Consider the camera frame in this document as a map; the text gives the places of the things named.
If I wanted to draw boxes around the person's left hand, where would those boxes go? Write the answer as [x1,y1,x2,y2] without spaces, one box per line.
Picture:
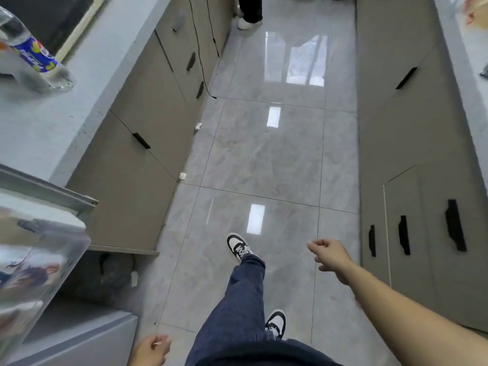
[128,334,172,366]

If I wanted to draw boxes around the person's right hand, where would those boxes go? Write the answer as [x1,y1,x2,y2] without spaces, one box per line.
[307,239,355,285]

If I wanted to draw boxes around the person's right forearm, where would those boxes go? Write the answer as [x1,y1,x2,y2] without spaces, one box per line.
[340,260,488,366]

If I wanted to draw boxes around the black and white sneaker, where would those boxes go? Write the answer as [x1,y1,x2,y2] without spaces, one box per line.
[226,233,253,262]
[265,309,287,340]

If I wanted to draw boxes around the dark blue jeans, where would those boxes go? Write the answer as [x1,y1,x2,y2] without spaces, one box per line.
[185,253,344,366]

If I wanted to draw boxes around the white appliance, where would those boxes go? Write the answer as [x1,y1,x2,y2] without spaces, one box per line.
[0,297,139,366]

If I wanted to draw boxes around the dark bag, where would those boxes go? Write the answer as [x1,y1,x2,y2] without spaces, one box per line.
[100,253,135,290]

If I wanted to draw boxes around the clear plastic container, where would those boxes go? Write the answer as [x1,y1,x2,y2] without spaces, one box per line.
[0,207,92,357]

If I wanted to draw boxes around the grey-brown cabinet with drawers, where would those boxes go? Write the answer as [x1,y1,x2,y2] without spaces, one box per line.
[355,0,488,334]

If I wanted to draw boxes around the long grey-brown base cabinet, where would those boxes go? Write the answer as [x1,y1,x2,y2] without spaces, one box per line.
[66,0,235,256]

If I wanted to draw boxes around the clear bottle with blue label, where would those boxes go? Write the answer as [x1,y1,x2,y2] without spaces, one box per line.
[0,5,76,92]

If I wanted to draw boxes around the grey metal rail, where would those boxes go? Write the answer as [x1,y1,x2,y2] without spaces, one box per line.
[0,164,99,218]

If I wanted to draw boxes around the long black cable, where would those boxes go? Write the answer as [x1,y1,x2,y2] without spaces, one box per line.
[187,0,218,100]

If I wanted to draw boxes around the short black cable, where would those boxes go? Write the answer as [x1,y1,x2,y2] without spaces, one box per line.
[205,0,220,58]

